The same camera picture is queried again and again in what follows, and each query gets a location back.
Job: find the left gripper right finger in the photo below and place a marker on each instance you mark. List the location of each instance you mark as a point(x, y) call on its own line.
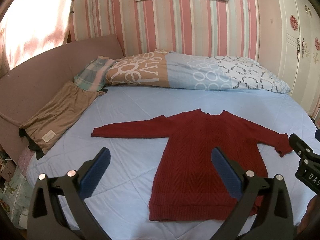
point(274, 218)

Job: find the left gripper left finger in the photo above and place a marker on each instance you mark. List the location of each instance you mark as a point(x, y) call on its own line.
point(46, 219)

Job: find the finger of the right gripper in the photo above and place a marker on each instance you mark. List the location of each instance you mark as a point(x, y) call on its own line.
point(299, 146)

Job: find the red knit sweater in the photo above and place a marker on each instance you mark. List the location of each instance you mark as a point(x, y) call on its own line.
point(186, 186)

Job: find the light blue bed sheet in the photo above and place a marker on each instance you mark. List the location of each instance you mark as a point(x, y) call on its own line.
point(120, 201)

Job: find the folded brown garment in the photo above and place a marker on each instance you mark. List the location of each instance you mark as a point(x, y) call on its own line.
point(49, 123)

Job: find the pink upholstered headboard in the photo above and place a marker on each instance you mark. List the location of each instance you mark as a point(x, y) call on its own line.
point(29, 86)

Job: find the white floral wardrobe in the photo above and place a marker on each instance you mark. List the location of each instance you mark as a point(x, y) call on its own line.
point(299, 62)

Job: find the plaid green pink pillow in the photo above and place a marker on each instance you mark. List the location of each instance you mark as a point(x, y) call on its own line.
point(93, 76)

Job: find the patterned blue brown duvet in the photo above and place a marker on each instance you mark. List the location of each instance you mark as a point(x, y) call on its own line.
point(169, 69)

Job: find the bright pink curtain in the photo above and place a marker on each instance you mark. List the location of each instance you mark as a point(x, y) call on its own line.
point(31, 27)

